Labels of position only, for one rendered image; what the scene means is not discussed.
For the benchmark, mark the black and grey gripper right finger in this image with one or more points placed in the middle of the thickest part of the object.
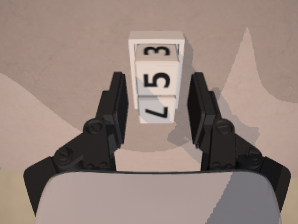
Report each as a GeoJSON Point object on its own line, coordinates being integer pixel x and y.
{"type": "Point", "coordinates": [216, 137]}

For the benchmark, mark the white number cube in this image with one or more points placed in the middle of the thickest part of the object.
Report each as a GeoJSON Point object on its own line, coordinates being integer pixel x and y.
{"type": "Point", "coordinates": [156, 108]}
{"type": "Point", "coordinates": [156, 69]}

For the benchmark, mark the white rectangular tray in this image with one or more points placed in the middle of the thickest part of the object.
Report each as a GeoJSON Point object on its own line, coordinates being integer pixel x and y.
{"type": "Point", "coordinates": [155, 37]}

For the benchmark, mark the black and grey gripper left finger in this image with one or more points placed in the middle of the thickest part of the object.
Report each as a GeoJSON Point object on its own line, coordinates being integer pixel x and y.
{"type": "Point", "coordinates": [90, 149]}

